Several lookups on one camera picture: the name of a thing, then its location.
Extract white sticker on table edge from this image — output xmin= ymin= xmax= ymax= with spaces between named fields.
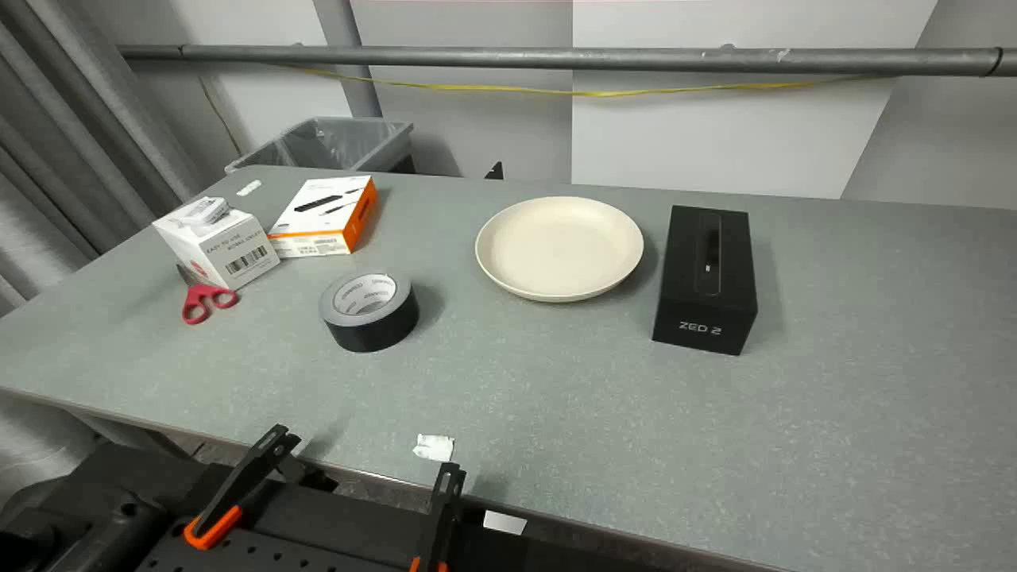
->
xmin=410 ymin=431 xmax=459 ymax=464

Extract slim black orange clamp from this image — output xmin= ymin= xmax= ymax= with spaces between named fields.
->
xmin=407 ymin=460 xmax=472 ymax=572

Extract grey curtain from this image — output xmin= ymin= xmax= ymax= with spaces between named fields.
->
xmin=0 ymin=0 xmax=195 ymax=322

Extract grey plastic bin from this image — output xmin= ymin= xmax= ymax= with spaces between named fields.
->
xmin=222 ymin=115 xmax=417 ymax=179

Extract white wall panel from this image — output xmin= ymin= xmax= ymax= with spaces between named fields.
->
xmin=570 ymin=0 xmax=940 ymax=204

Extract black perforated workbench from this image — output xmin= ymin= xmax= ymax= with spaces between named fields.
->
xmin=0 ymin=440 xmax=743 ymax=572

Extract grey horizontal metal pipe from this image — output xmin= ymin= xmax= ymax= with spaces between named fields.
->
xmin=117 ymin=42 xmax=1017 ymax=81

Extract orange and white box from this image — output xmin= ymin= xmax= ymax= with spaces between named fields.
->
xmin=268 ymin=172 xmax=382 ymax=260

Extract large black orange clamp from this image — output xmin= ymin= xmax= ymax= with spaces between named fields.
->
xmin=177 ymin=422 xmax=304 ymax=552

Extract red handled scissors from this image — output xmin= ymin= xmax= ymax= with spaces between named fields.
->
xmin=177 ymin=281 xmax=245 ymax=329

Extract black masking tape roll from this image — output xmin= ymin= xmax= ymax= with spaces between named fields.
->
xmin=317 ymin=270 xmax=423 ymax=357

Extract white label on workbench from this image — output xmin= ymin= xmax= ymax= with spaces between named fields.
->
xmin=481 ymin=509 xmax=530 ymax=538

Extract white round plate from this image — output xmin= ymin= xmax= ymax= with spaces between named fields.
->
xmin=472 ymin=194 xmax=648 ymax=304

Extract white barcode carton box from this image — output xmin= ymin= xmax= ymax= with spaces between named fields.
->
xmin=150 ymin=194 xmax=283 ymax=294

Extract black rectangular box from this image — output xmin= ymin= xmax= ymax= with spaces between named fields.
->
xmin=648 ymin=204 xmax=764 ymax=360

